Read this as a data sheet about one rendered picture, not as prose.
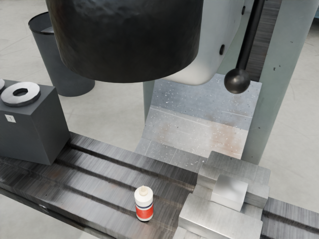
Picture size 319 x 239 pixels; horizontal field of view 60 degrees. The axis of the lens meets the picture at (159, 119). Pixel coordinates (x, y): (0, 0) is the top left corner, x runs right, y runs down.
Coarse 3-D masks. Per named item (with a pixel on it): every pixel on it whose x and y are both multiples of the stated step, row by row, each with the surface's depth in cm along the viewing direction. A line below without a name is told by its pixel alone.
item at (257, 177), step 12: (216, 156) 70; (228, 156) 70; (204, 168) 62; (216, 168) 62; (228, 168) 67; (240, 168) 67; (252, 168) 67; (264, 168) 67; (204, 180) 61; (216, 180) 60; (240, 180) 59; (252, 180) 60; (264, 180) 64; (204, 192) 62; (252, 192) 57; (264, 192) 57; (252, 204) 59; (264, 204) 58; (252, 216) 58; (180, 228) 56
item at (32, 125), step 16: (0, 80) 72; (0, 96) 69; (16, 96) 67; (32, 96) 67; (48, 96) 70; (0, 112) 66; (16, 112) 65; (32, 112) 65; (48, 112) 71; (0, 128) 70; (16, 128) 68; (32, 128) 67; (48, 128) 72; (64, 128) 80; (0, 144) 75; (16, 144) 73; (32, 144) 71; (48, 144) 73; (64, 144) 81; (32, 160) 76; (48, 160) 75
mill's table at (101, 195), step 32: (0, 160) 79; (64, 160) 78; (96, 160) 78; (128, 160) 78; (0, 192) 78; (32, 192) 70; (64, 192) 70; (96, 192) 70; (128, 192) 70; (160, 192) 70; (192, 192) 70; (96, 224) 64; (128, 224) 64; (160, 224) 64; (288, 224) 65
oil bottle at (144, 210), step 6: (144, 186) 62; (138, 192) 60; (144, 192) 59; (150, 192) 60; (138, 198) 59; (144, 198) 59; (150, 198) 59; (138, 204) 60; (144, 204) 59; (150, 204) 61; (138, 210) 62; (144, 210) 61; (150, 210) 62; (138, 216) 64; (144, 216) 63; (150, 216) 64
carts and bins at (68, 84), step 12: (36, 24) 230; (48, 24) 240; (36, 36) 212; (48, 36) 207; (48, 48) 215; (48, 60) 225; (60, 60) 222; (48, 72) 238; (60, 72) 230; (72, 72) 232; (60, 84) 241; (72, 84) 240; (84, 84) 247; (72, 96) 249
